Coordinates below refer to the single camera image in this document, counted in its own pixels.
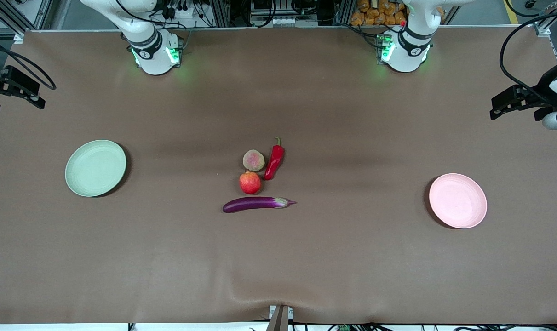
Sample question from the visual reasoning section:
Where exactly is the green-pink peach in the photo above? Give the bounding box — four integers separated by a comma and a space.
242, 149, 266, 173

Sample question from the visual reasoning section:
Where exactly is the red pomegranate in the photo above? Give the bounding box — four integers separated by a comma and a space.
239, 171, 262, 195

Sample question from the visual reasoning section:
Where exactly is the red chili pepper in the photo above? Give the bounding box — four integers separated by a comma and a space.
264, 137, 286, 181

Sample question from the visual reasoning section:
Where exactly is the pale green round plate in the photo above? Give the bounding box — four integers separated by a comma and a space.
65, 140, 127, 197

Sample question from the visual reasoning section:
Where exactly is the pink round plate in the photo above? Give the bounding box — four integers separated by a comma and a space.
428, 173, 488, 229

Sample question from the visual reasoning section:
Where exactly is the orange packaged goods pile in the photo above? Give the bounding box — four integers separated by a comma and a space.
350, 0, 446, 26

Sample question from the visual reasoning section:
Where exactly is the white power strip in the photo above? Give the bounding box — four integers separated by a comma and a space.
161, 4, 201, 20

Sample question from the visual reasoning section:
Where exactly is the grey equipment box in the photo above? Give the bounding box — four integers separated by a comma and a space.
250, 14, 319, 27

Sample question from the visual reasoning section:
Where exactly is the purple eggplant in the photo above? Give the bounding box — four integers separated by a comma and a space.
222, 196, 297, 214

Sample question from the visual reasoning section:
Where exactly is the brown table cloth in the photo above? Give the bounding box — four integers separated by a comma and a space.
0, 28, 557, 325

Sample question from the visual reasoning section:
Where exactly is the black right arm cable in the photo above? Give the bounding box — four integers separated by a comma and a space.
0, 33, 57, 91

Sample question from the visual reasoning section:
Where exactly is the aluminium frame strut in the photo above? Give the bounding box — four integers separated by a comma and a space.
534, 0, 557, 37
0, 0, 53, 44

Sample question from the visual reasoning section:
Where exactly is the aluminium frame post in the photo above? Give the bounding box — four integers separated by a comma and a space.
208, 0, 231, 28
333, 0, 355, 26

